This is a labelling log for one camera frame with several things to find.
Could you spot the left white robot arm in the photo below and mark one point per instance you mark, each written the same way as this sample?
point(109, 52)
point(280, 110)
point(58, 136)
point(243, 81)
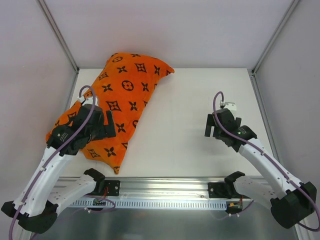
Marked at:
point(38, 207)

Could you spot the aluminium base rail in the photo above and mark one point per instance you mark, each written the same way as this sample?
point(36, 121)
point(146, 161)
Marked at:
point(166, 188)

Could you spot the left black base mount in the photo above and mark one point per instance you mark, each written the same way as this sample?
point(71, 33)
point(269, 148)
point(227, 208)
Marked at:
point(109, 188)

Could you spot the orange patterned pillowcase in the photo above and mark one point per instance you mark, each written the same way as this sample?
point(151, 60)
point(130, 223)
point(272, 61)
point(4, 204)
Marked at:
point(124, 86)

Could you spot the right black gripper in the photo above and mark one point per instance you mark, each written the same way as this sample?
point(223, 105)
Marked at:
point(215, 128)

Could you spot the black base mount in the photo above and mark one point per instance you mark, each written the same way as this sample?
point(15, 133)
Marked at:
point(109, 188)
point(218, 190)

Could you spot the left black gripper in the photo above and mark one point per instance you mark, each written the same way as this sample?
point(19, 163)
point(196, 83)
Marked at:
point(104, 127)

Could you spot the white slotted cable duct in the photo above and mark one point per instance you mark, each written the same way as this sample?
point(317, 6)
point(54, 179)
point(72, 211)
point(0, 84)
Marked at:
point(212, 205)

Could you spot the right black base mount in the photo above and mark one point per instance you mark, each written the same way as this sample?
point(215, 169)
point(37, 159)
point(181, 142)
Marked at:
point(218, 190)

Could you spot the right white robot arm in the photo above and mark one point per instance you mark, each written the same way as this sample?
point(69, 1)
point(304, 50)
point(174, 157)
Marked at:
point(288, 198)

